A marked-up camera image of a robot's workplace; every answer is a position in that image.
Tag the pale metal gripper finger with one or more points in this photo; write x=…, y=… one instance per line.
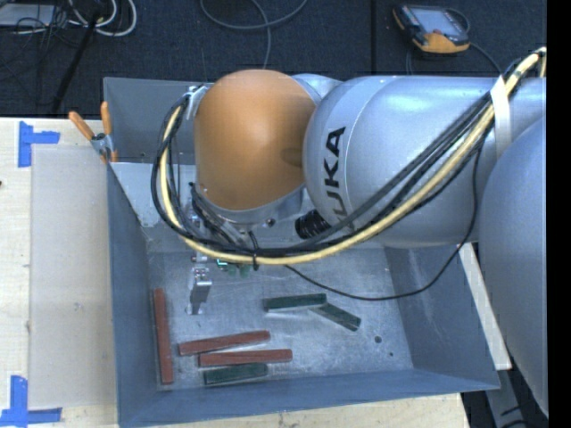
x=206, y=290
x=196, y=299

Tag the dark green flat block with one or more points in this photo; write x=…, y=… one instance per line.
x=236, y=374
x=294, y=302
x=336, y=317

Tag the grey metal bin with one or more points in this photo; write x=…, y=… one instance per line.
x=312, y=350

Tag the red-brown flat block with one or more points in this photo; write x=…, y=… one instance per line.
x=163, y=337
x=245, y=357
x=223, y=343

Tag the black cylinder on white bracket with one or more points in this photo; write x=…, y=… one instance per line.
x=312, y=224

